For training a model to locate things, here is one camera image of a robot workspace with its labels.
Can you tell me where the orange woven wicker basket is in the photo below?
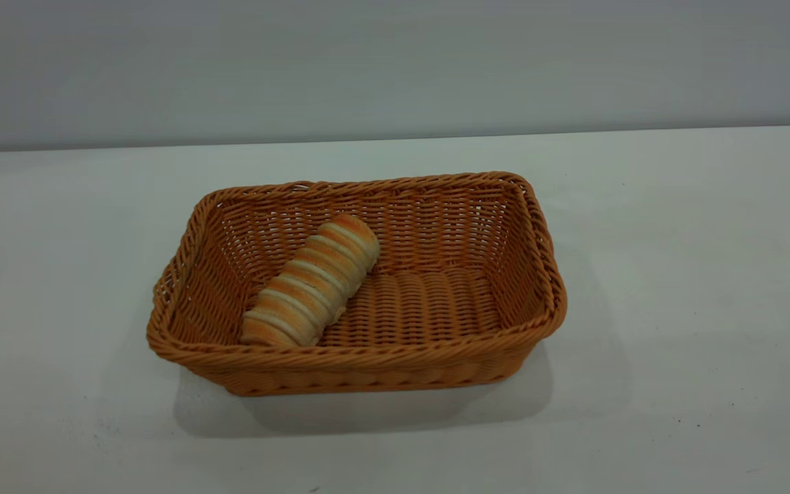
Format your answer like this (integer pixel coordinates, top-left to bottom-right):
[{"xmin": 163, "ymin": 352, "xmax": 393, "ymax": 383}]
[{"xmin": 146, "ymin": 171, "xmax": 568, "ymax": 397}]

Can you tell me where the ridged long bread roll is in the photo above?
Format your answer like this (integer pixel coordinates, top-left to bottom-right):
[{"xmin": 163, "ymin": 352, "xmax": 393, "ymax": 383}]
[{"xmin": 239, "ymin": 213, "xmax": 381, "ymax": 348}]

